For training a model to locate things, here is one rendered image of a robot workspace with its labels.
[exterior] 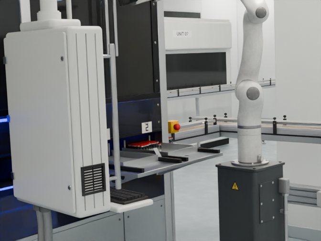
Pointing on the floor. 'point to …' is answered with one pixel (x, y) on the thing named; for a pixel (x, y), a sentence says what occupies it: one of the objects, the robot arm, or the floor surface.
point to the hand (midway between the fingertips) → (122, 2)
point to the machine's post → (161, 137)
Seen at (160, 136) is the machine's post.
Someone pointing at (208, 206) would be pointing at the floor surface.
